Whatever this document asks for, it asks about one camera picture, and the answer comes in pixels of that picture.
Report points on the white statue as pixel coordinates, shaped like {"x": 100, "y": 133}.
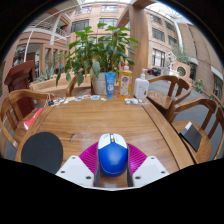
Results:
{"x": 171, "y": 60}

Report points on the dark red wooden lectern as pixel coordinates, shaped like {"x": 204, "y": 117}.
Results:
{"x": 20, "y": 75}

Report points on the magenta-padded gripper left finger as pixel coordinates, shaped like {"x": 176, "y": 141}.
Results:
{"x": 75, "y": 170}

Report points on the wooden armchair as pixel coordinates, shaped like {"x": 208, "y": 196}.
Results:
{"x": 70, "y": 85}
{"x": 23, "y": 95}
{"x": 160, "y": 100}
{"x": 206, "y": 151}

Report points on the spiky green agave plant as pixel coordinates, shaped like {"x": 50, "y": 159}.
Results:
{"x": 47, "y": 73}

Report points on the yellow liquid bottle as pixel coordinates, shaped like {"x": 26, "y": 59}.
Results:
{"x": 125, "y": 83}

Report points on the black notebook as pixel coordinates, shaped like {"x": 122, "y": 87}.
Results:
{"x": 190, "y": 136}

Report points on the small white packet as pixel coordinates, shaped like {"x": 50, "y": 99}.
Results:
{"x": 131, "y": 101}

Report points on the black round mouse pad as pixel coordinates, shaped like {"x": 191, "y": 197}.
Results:
{"x": 41, "y": 151}

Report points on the blue and white computer mouse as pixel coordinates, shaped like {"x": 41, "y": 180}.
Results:
{"x": 112, "y": 158}

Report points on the yellow flower plant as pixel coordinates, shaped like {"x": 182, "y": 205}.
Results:
{"x": 199, "y": 85}

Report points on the white pump bottle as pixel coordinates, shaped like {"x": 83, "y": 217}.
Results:
{"x": 141, "y": 88}

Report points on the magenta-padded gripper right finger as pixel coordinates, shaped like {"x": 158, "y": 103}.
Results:
{"x": 150, "y": 170}

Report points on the blue squeeze tube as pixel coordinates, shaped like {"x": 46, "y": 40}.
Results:
{"x": 110, "y": 85}

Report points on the red shopping bag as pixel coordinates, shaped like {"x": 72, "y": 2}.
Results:
{"x": 32, "y": 119}

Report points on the green potted plant white pot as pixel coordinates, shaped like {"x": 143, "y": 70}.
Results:
{"x": 96, "y": 50}

